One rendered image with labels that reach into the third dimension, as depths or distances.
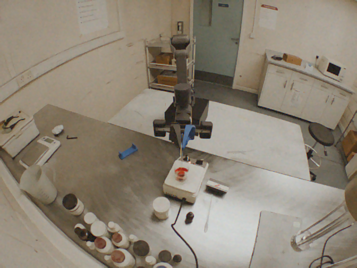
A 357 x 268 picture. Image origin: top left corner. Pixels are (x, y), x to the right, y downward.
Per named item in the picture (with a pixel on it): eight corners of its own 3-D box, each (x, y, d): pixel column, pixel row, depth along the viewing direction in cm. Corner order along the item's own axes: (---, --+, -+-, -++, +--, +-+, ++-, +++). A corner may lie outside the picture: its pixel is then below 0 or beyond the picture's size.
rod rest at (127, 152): (134, 145, 85) (133, 141, 83) (138, 149, 83) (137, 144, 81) (118, 156, 80) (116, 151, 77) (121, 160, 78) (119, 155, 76)
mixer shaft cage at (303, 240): (290, 231, 38) (346, 187, 22) (307, 233, 36) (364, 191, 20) (288, 251, 34) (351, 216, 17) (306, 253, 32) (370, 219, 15)
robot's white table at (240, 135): (155, 160, 193) (145, 88, 133) (259, 191, 159) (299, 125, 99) (133, 193, 160) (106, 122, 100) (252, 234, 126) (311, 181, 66)
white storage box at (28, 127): (27, 120, 104) (19, 106, 95) (42, 132, 93) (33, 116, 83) (1, 143, 84) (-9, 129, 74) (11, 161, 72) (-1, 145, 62)
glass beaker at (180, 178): (180, 171, 64) (180, 157, 58) (191, 178, 61) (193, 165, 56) (169, 181, 60) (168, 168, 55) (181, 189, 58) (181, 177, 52)
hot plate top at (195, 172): (175, 160, 68) (175, 159, 68) (204, 168, 65) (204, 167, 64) (163, 184, 60) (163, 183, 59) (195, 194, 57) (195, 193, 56)
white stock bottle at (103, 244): (120, 250, 47) (111, 244, 41) (108, 259, 44) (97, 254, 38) (111, 239, 50) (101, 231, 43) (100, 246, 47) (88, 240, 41)
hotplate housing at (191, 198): (180, 159, 79) (181, 147, 74) (207, 166, 75) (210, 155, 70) (161, 199, 63) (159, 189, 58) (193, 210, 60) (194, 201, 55)
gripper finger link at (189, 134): (195, 125, 51) (194, 140, 55) (183, 124, 51) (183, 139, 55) (195, 141, 46) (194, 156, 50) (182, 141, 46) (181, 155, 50)
